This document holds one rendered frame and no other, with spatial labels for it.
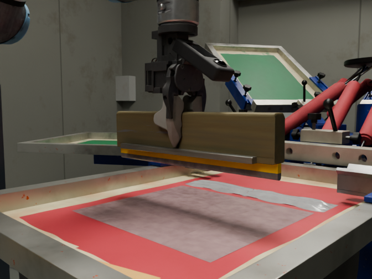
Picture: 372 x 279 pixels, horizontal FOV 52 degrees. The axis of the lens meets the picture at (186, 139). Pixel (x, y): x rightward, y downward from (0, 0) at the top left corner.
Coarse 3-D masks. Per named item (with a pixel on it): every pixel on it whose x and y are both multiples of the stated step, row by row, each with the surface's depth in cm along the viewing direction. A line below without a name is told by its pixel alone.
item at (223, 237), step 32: (288, 192) 87; (320, 192) 87; (160, 224) 64; (192, 224) 64; (224, 224) 64; (256, 224) 64; (288, 224) 64; (128, 256) 51; (160, 256) 51; (192, 256) 51; (224, 256) 51
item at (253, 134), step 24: (120, 120) 80; (144, 120) 75; (192, 120) 66; (216, 120) 62; (240, 120) 59; (264, 120) 56; (120, 144) 81; (144, 144) 75; (168, 144) 70; (192, 144) 66; (216, 144) 62; (240, 144) 59; (264, 144) 56
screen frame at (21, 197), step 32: (0, 192) 72; (32, 192) 75; (64, 192) 80; (96, 192) 86; (0, 224) 53; (352, 224) 53; (0, 256) 51; (32, 256) 44; (64, 256) 42; (288, 256) 42; (320, 256) 44
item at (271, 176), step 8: (144, 160) 77; (152, 160) 75; (160, 160) 74; (168, 160) 72; (176, 160) 71; (200, 168) 67; (208, 168) 65; (216, 168) 64; (224, 168) 63; (232, 168) 62; (256, 176) 59; (264, 176) 58; (272, 176) 57; (280, 176) 57
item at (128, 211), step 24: (144, 192) 87; (168, 192) 87; (192, 192) 87; (216, 192) 87; (24, 216) 69; (48, 216) 69; (72, 216) 69; (96, 216) 69; (120, 216) 69; (144, 216) 69; (168, 216) 69; (72, 240) 57; (96, 240) 57
